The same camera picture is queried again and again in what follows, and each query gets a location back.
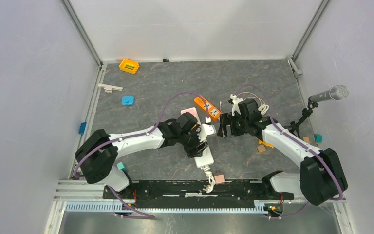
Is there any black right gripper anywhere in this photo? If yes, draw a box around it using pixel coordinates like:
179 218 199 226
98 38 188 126
217 112 249 138

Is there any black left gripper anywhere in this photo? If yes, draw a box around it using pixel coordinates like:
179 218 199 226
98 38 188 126
178 125 208 159

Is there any white multicolour power strip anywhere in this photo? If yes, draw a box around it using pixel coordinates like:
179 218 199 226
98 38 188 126
180 107 214 168

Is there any white cube adapter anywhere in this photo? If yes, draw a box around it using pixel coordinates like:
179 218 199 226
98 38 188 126
198 123 217 142

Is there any pink cube socket adapter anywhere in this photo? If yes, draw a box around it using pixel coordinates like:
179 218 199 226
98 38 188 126
180 107 201 124

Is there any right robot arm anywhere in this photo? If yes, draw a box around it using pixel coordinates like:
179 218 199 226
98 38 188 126
218 95 348 206

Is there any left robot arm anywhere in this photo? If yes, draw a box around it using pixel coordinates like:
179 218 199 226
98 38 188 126
73 112 215 199

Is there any small pink plug adapter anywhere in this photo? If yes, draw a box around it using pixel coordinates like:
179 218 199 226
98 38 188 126
214 172 225 185

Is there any teal plug adapter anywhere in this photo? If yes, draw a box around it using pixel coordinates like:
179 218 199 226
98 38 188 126
116 162 128 173

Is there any orange power strip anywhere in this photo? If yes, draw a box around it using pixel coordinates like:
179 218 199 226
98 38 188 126
193 97 222 121

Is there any colourful toy block stack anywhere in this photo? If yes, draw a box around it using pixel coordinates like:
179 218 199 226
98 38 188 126
259 140 274 148

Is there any wooden letter cube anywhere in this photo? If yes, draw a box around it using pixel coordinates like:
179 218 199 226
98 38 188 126
256 144 266 154

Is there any blue rounded adapter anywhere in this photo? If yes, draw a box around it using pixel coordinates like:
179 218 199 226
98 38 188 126
121 95 135 106

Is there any teal cube right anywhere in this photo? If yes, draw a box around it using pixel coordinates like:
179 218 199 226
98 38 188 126
314 134 323 143

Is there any yellow toy brick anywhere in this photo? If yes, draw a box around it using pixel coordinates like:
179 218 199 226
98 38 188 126
119 58 140 74

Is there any grey microphone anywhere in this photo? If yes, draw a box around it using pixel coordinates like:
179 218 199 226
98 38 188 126
309 85 350 103

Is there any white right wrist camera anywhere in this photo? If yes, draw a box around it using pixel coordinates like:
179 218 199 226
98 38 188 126
228 94 243 116

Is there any pink charger with cable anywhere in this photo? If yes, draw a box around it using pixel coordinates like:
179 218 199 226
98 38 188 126
236 92 266 106

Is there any white coiled cable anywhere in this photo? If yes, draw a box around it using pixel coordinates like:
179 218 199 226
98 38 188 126
201 165 217 194

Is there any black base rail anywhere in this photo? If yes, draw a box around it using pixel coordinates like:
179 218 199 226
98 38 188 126
103 178 295 209

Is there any white flat bracket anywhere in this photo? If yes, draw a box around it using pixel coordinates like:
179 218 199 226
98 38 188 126
97 83 123 93

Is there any blue wall clip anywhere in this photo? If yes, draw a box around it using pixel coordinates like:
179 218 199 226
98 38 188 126
78 122 87 135

